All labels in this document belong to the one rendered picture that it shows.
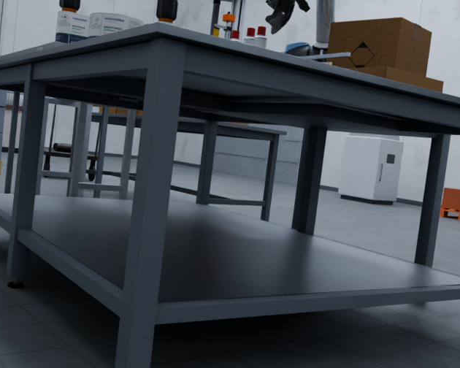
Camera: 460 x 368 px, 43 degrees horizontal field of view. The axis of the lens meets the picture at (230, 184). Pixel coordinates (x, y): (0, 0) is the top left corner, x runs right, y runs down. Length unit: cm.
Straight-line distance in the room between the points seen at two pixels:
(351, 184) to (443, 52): 277
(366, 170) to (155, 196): 807
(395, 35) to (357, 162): 723
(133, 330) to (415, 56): 147
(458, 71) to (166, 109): 921
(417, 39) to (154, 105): 128
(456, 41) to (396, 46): 829
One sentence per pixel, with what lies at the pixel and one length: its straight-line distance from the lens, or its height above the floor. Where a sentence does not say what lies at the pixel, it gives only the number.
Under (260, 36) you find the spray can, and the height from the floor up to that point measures 104.
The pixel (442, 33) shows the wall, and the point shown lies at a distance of 1063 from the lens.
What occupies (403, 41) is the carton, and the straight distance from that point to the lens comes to 221.
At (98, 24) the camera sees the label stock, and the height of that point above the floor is 98.
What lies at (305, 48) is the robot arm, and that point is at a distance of 285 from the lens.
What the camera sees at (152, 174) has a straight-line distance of 126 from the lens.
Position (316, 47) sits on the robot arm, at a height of 110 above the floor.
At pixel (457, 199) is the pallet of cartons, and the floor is 27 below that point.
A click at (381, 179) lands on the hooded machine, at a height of 38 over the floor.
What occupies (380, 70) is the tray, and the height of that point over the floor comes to 86.
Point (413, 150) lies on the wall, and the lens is 1052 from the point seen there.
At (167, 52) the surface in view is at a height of 78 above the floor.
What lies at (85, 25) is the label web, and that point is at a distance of 256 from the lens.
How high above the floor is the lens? 59
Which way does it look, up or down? 4 degrees down
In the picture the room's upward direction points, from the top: 7 degrees clockwise
